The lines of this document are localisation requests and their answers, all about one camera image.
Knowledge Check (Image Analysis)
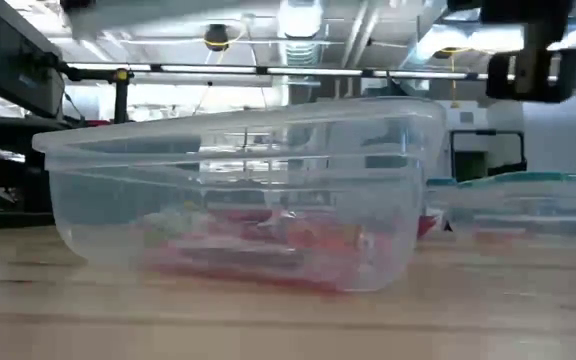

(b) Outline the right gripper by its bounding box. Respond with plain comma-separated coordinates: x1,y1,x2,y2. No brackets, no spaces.
484,22,576,105

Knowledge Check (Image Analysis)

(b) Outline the clear lid with teal rim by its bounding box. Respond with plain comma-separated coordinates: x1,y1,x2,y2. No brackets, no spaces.
456,171,576,190

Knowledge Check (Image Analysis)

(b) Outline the red candy pack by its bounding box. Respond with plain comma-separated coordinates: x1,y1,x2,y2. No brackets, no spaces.
207,209,399,266
142,242,364,295
217,208,274,224

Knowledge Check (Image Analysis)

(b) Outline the green candy pack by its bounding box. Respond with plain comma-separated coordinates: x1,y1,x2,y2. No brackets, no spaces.
140,209,207,249

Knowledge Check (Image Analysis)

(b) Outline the white ceiling lamp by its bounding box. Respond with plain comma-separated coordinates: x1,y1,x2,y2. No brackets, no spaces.
276,0,325,40

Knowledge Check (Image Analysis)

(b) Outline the black dome ceiling fixture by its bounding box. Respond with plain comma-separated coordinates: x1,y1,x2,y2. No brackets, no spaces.
202,22,232,53

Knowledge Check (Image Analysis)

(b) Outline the computer monitor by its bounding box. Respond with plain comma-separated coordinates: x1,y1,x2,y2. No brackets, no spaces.
0,0,66,120

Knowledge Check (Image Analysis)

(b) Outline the black desk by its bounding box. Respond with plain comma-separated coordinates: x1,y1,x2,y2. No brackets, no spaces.
0,114,87,166

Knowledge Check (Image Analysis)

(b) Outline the yellow hanging cable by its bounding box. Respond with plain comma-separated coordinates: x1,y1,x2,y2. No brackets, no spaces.
437,47,469,109

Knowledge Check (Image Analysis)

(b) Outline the black rectangular frame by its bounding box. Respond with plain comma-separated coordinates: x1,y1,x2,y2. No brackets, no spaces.
449,128,529,179

